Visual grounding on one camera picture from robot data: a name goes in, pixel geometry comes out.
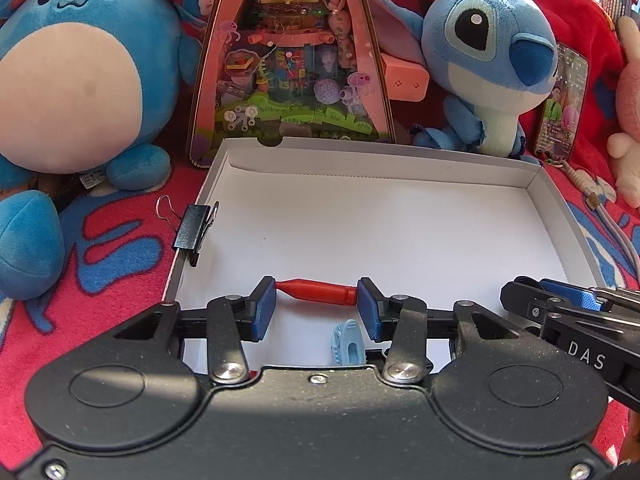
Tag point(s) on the pink bunny plush toy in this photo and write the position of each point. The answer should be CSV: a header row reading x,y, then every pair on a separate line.
x,y
627,110

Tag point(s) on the black smartphone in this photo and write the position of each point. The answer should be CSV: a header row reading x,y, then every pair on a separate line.
x,y
562,100

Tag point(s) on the black binder clip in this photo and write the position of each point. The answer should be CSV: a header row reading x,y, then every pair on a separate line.
x,y
192,230

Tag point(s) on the round blue plush toy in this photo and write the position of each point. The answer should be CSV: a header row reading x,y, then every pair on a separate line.
x,y
75,85

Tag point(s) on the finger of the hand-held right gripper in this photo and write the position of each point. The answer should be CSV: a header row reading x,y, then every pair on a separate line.
x,y
525,300
570,295

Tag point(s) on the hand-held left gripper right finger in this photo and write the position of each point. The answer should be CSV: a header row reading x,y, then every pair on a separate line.
x,y
369,310

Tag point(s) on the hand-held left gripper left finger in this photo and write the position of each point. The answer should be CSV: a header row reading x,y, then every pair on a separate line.
x,y
264,310

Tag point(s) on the red crayon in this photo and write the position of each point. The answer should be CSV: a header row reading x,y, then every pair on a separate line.
x,y
317,291

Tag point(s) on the triangular pink toy box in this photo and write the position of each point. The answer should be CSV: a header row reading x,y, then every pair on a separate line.
x,y
290,60

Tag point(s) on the light blue hair clip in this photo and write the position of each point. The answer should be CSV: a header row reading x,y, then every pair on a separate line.
x,y
347,342

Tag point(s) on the small pink box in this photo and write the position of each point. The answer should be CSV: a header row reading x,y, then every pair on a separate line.
x,y
405,77

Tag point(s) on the white cardboard box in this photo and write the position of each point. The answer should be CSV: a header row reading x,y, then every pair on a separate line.
x,y
375,230

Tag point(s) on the blue alien plush toy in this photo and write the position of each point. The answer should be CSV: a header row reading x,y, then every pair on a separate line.
x,y
480,45

